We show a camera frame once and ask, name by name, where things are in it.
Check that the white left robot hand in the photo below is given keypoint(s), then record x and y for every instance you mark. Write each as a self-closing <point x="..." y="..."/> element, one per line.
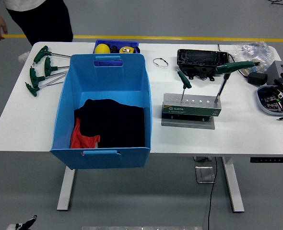
<point x="24" y="225"/>

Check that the grey metal wrench stand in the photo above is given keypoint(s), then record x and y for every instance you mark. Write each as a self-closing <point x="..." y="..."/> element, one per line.
<point x="189" y="110"/>

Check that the grey box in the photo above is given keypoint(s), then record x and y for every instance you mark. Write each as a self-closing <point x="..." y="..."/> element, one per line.
<point x="274" y="69"/>

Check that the grey-blue bowl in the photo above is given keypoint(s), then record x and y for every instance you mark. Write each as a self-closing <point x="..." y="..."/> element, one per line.
<point x="261" y="95"/>

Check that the black power adapter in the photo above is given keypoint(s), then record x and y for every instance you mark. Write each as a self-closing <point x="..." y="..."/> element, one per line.
<point x="257" y="79"/>

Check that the person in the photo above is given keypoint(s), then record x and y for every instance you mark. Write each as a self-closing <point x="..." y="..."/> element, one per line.
<point x="43" y="21"/>

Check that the taped component strip bundle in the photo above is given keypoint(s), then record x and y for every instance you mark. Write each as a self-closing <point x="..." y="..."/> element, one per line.
<point x="249" y="70"/>

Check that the white table leg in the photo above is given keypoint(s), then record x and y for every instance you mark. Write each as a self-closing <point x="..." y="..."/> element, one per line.
<point x="66" y="189"/>
<point x="233" y="189"/>

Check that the black table control panel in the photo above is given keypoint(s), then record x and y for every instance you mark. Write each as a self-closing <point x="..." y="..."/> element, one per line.
<point x="268" y="159"/>

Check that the clear plastic bag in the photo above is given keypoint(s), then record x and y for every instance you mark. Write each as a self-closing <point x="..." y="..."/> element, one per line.
<point x="254" y="49"/>

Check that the metal floor plate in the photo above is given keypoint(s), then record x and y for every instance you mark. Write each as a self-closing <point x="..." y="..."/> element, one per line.
<point x="201" y="159"/>
<point x="203" y="175"/>

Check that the orange cloth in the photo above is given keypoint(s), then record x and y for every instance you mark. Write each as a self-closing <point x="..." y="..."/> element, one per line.
<point x="80" y="140"/>

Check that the black flat glossy device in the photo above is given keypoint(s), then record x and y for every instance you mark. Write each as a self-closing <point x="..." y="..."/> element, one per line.
<point x="196" y="58"/>

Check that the yellow ball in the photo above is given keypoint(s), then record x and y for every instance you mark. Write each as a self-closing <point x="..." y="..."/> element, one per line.
<point x="102" y="48"/>

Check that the dark brown small object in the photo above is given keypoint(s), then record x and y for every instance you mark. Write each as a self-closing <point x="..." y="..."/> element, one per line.
<point x="114" y="49"/>

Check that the small dark blue tray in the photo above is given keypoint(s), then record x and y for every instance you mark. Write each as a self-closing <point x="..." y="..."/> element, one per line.
<point x="117" y="43"/>

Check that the large blue plastic bin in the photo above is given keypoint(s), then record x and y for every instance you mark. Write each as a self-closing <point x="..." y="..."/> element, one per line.
<point x="108" y="76"/>

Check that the yellow tape measure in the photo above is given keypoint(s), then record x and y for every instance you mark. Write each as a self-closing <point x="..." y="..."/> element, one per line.
<point x="126" y="49"/>

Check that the black cloth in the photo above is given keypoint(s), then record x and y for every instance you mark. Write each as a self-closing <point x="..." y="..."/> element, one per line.
<point x="112" y="122"/>

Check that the black bracket mount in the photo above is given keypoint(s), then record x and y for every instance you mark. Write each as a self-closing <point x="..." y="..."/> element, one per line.
<point x="194" y="72"/>

